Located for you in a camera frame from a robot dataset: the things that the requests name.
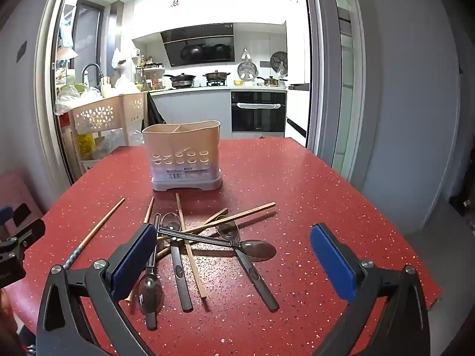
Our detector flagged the hanging dark round tray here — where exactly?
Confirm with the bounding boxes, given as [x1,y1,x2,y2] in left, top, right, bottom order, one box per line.
[270,52,289,77]

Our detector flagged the white refrigerator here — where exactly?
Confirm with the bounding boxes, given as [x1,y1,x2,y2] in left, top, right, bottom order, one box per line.
[284,0,311,147]

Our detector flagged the pink stool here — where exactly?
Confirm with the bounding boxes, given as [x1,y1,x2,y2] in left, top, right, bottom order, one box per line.
[0,170,43,231]

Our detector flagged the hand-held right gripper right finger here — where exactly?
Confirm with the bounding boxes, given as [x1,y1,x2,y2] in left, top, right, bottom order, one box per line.
[310,223,432,356]

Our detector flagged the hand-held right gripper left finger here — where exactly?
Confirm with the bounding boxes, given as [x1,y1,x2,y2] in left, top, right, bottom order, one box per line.
[36,223,158,356]

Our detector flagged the yellow oil bottle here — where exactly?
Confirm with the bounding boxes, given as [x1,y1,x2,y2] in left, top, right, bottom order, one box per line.
[77,131,96,160]

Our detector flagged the steel saucepan with lid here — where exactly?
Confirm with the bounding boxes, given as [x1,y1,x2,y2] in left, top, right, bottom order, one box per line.
[257,75,288,87]

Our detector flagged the grey kitchen base cabinet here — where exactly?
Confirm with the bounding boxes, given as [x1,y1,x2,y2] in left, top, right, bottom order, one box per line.
[150,88,232,138]

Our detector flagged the clear plastic bag in cart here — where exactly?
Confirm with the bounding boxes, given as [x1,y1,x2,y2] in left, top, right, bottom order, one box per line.
[91,130,125,160]

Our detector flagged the black built-in oven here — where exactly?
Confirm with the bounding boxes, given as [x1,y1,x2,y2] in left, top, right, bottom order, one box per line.
[231,91,286,133]

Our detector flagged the hanging white plastic bag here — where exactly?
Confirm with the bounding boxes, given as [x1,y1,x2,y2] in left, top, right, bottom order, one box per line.
[111,46,127,70]

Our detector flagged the wooden chopstick patterned end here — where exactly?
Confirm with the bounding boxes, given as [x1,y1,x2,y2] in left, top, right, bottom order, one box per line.
[62,197,126,268]

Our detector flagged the beige flower-cutout storage cart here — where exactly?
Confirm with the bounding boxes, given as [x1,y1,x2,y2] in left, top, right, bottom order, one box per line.
[69,92,146,173]

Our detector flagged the beige plastic utensil holder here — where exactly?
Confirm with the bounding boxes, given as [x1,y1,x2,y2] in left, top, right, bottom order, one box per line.
[142,120,223,193]

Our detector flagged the white upper kitchen cabinets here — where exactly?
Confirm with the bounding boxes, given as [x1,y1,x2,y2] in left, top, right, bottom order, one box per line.
[132,0,288,43]

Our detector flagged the clear crumpled plastic bag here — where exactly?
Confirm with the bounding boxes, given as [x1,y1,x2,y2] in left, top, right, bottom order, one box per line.
[54,83,105,116]

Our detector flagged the black range hood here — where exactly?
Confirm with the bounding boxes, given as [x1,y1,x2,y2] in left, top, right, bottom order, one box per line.
[160,23,236,68]

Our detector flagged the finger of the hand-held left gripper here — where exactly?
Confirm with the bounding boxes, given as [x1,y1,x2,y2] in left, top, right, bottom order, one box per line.
[0,218,46,253]
[0,203,33,231]

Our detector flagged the black wok with lid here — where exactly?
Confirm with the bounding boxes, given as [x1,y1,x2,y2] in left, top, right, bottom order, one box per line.
[163,73,197,89]

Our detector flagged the grey sliding door frame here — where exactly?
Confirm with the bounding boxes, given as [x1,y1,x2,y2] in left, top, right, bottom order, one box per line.
[35,0,375,186]

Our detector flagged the green basin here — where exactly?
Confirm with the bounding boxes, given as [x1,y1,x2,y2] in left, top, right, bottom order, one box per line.
[59,83,90,95]

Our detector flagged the white spice rack with bottles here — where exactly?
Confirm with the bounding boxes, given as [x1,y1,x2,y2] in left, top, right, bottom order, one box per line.
[135,55,166,90]

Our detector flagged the white oven handle towel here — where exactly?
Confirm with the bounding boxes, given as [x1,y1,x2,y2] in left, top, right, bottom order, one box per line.
[236,102,281,111]

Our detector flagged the hanging round steel rack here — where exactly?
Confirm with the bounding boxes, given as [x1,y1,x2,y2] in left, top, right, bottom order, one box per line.
[237,48,258,80]

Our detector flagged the black kitchen faucet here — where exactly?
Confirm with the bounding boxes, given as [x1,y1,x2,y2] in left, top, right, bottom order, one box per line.
[81,63,102,90]

